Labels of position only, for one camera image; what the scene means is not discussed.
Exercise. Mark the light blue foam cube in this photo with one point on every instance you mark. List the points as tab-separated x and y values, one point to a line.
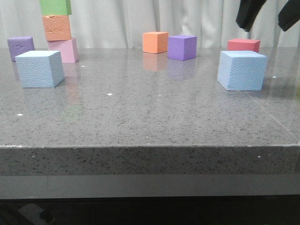
241	70
40	69

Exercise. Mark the green foam cube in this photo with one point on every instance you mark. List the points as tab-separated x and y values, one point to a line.
55	7

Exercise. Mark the pink foam cube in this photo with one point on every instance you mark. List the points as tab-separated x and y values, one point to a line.
67	48

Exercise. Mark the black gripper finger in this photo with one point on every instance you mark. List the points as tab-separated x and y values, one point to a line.
247	13
289	14

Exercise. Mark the stacked orange foam cube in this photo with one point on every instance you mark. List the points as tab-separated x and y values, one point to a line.
56	27

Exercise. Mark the smooth purple foam cube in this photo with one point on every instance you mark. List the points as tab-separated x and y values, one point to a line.
182	47

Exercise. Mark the red foam cube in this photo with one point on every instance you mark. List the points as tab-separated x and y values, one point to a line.
238	44

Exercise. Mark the lone orange foam cube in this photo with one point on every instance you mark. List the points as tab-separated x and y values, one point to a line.
155	42

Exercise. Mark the grey curtain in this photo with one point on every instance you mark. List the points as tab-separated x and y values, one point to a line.
121	23

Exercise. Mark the dented purple foam cube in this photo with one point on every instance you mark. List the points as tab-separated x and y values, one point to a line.
20	45

